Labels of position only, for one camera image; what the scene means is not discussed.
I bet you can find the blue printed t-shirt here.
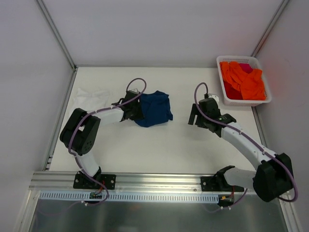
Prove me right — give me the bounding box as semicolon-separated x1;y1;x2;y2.
134;90;173;128

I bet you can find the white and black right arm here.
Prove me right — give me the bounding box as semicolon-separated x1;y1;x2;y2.
188;98;296;202

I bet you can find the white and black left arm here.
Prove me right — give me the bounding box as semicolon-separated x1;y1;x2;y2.
60;90;143;189

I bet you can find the red t-shirt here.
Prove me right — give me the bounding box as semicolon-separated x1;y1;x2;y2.
224;81;243;100

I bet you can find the white folded t-shirt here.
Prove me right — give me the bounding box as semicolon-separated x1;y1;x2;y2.
70;88;110;113

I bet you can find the orange t-shirt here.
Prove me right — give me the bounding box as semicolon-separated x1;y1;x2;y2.
219;61;266;101

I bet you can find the pink t-shirt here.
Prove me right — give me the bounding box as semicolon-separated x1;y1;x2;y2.
239;63;253;74

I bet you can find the white plastic laundry basket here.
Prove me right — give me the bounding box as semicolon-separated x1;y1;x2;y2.
216;55;272;106

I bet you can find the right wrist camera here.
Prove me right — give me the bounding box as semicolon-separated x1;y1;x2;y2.
209;94;220;102

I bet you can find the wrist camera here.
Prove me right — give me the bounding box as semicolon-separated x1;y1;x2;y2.
129;88;140;95
209;94;220;102

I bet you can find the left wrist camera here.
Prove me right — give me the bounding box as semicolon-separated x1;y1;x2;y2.
129;88;140;95

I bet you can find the aluminium mounting rail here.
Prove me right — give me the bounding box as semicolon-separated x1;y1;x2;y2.
28;171;290;194

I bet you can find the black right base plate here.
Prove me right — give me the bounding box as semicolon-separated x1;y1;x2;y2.
200;175;244;192

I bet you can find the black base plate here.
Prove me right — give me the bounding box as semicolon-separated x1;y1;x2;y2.
73;172;116;190
200;175;244;192

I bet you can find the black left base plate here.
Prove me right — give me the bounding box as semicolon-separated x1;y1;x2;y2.
73;172;116;190

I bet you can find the slotted white cable duct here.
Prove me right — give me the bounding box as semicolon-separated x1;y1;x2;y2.
39;191;219;203

